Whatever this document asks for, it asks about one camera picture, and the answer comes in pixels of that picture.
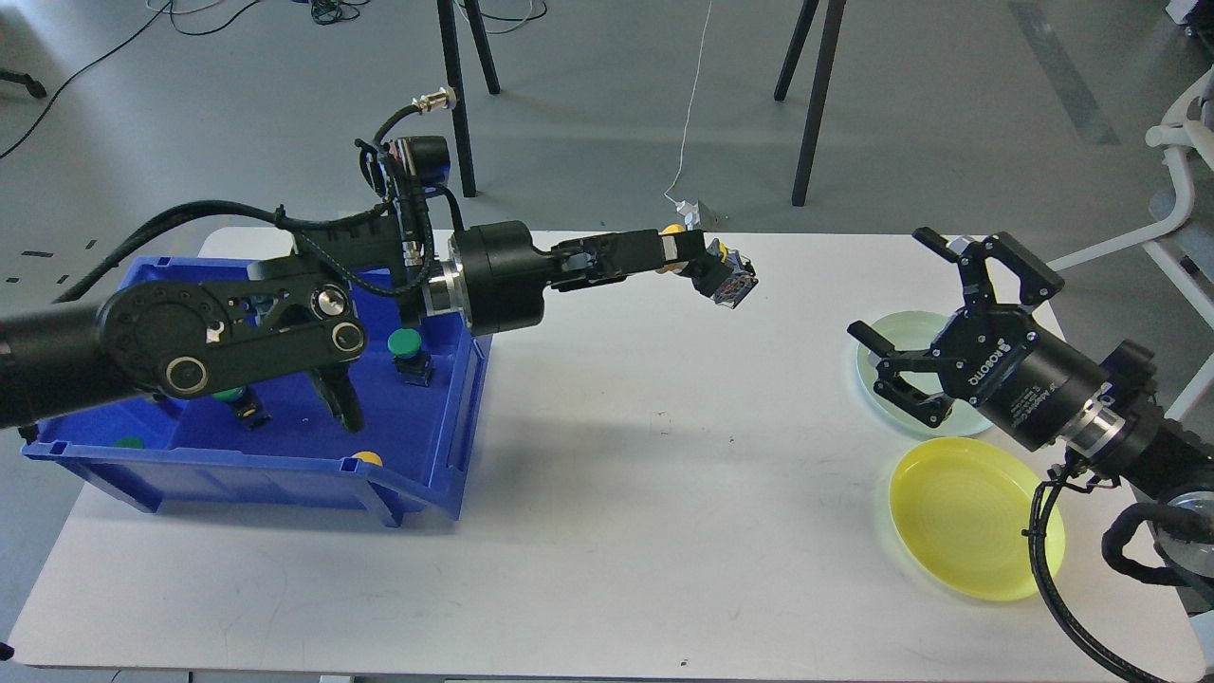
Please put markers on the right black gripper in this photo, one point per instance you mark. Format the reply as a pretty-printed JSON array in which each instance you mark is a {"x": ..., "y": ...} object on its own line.
[{"x": 1019, "y": 376}]

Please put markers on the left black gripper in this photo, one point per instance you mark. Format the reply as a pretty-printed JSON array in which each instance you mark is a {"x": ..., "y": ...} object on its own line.
[{"x": 505, "y": 275}]

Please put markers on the yellow push button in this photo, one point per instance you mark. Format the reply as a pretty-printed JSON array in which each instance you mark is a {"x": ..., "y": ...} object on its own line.
[{"x": 721, "y": 274}]

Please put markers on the green push button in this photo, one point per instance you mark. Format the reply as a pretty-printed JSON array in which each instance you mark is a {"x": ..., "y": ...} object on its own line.
[
  {"x": 412, "y": 362},
  {"x": 246, "y": 407}
]

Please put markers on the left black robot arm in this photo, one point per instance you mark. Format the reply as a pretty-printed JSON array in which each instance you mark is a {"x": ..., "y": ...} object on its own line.
[{"x": 297, "y": 314}]

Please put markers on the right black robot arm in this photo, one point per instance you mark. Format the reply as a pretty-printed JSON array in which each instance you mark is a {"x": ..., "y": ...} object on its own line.
[{"x": 1122, "y": 436}]

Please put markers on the light green plate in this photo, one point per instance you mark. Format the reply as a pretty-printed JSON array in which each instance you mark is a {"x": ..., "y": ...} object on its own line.
[{"x": 913, "y": 330}]

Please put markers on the yellow plate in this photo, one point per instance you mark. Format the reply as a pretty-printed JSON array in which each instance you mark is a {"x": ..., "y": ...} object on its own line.
[{"x": 959, "y": 506}]

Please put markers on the yellow button at bin front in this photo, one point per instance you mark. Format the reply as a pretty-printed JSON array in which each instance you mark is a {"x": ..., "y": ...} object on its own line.
[{"x": 368, "y": 457}]

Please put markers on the black stand leg right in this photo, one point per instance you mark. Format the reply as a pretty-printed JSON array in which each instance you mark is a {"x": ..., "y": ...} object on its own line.
[{"x": 826, "y": 59}]

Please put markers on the black stand leg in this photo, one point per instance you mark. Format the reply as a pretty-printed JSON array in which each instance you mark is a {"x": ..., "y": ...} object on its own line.
[
  {"x": 452, "y": 64},
  {"x": 826, "y": 59}
]

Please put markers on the black stand leg left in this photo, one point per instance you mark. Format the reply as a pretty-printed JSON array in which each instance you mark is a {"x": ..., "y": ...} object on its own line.
[{"x": 452, "y": 64}]

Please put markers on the blue plastic bin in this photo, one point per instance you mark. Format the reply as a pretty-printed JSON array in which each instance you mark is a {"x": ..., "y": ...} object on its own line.
[{"x": 196, "y": 451}]

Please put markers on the white chair frame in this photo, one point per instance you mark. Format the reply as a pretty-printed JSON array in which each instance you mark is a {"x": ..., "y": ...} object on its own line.
[{"x": 1177, "y": 134}]

